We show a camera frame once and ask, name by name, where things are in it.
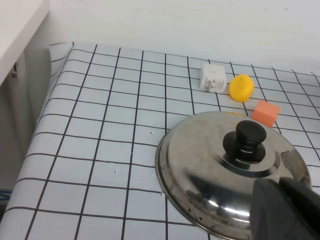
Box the white power adapter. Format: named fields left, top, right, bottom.
left=199, top=62, right=228, bottom=94

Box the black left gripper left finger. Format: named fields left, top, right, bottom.
left=249, top=177, right=320, bottom=240

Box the stainless steel pot lid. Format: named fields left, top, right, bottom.
left=154, top=111, right=313, bottom=240

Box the grey side panel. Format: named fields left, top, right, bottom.
left=22, top=47, right=53, bottom=106

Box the yellow rubber duck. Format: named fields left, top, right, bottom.
left=228, top=73, right=256, bottom=103

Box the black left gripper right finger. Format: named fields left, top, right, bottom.
left=278, top=175, right=320, bottom=221

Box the white shelf board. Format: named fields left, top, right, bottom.
left=0, top=0, right=51, bottom=86

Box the orange foam cube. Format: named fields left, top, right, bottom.
left=250, top=99, right=281, bottom=128

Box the white black-grid tablecloth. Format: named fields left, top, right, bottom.
left=0, top=42, right=320, bottom=240

